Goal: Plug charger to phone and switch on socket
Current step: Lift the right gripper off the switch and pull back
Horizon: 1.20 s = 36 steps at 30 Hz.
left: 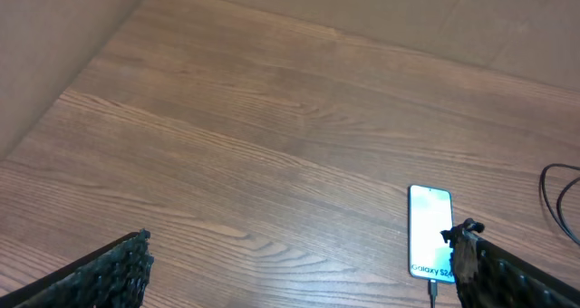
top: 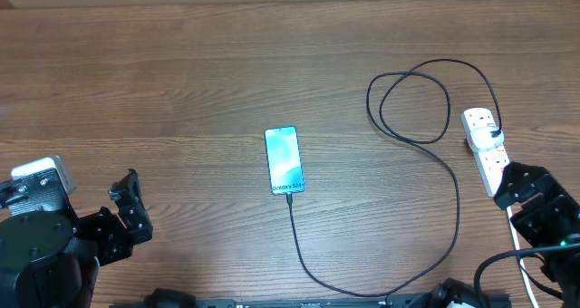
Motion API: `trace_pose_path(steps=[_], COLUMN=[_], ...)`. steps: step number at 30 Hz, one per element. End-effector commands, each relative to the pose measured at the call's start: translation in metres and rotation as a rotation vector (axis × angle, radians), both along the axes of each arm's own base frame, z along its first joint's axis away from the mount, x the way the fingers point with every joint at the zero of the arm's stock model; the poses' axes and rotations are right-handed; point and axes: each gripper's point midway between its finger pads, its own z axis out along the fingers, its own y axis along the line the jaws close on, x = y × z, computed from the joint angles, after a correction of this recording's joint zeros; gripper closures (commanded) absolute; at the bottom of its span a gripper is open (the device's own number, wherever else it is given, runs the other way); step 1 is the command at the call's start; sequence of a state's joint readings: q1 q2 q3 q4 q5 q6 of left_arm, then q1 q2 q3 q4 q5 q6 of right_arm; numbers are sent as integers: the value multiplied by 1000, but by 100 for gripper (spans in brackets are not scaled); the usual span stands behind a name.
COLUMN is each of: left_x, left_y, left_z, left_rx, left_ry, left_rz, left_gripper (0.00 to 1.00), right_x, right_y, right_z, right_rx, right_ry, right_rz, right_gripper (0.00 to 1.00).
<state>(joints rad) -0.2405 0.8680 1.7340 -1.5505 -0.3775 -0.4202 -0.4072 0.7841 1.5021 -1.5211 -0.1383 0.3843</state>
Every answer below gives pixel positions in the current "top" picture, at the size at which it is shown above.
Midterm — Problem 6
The blue Galaxy smartphone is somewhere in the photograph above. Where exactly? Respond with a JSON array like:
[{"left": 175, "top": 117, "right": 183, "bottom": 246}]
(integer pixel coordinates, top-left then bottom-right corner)
[{"left": 265, "top": 126, "right": 305, "bottom": 196}]

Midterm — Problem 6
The black USB charging cable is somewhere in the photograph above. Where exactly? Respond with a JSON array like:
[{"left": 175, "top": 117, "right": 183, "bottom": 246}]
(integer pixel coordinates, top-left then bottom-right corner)
[{"left": 285, "top": 58, "right": 504, "bottom": 299}]

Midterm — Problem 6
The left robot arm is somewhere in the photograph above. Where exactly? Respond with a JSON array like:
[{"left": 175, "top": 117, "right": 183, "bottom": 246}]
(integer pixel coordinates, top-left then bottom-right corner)
[{"left": 1, "top": 168, "right": 153, "bottom": 307}]

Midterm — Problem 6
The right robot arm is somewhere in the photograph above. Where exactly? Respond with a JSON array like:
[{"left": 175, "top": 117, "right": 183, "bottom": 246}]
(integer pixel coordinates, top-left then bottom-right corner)
[{"left": 494, "top": 162, "right": 579, "bottom": 307}]

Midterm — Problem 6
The white charger plug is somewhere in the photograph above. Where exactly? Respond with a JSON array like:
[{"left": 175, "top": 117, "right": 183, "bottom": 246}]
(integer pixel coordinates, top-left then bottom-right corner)
[{"left": 467, "top": 125, "right": 505, "bottom": 152}]

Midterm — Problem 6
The white power strip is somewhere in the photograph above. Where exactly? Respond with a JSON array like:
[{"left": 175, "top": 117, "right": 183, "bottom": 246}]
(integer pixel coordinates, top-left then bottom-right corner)
[{"left": 461, "top": 108, "right": 509, "bottom": 197}]

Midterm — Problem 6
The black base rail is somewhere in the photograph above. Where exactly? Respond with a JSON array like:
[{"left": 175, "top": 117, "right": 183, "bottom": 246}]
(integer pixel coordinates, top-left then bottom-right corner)
[{"left": 108, "top": 278, "right": 513, "bottom": 308}]

